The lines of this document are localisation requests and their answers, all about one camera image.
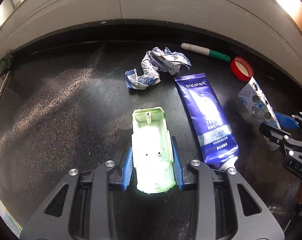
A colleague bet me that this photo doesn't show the white and green pen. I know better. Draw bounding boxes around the white and green pen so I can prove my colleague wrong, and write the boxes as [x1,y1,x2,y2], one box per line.
[181,42,231,61]

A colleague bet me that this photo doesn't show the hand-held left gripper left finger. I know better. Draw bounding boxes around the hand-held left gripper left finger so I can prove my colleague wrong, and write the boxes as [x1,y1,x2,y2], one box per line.
[20,145,134,240]

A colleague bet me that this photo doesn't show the pale green plastic shell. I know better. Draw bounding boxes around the pale green plastic shell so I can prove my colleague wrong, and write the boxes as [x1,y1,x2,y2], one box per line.
[130,106,176,194]

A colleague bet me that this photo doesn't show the crumpled blue white wrapper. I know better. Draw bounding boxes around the crumpled blue white wrapper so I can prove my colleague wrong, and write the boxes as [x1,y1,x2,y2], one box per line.
[125,46,192,91]

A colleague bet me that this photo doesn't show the green cloth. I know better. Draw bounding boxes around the green cloth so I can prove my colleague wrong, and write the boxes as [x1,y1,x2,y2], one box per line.
[0,52,15,77]

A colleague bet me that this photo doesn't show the blue toothpaste tube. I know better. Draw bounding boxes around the blue toothpaste tube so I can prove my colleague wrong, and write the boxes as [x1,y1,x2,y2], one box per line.
[174,73,240,172]

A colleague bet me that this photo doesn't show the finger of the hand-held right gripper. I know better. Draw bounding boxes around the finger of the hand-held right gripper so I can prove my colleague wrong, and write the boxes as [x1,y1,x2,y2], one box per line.
[273,111,302,133]
[259,123,302,157]

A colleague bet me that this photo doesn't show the blue white blister pack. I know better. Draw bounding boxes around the blue white blister pack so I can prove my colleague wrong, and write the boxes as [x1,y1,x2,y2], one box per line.
[237,76,283,151]

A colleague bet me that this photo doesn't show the red lid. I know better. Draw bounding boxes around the red lid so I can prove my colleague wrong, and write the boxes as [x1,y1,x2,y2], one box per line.
[230,56,255,81]

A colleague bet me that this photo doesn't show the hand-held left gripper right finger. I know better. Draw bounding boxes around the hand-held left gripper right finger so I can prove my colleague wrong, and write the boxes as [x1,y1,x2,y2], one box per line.
[170,136,285,240]

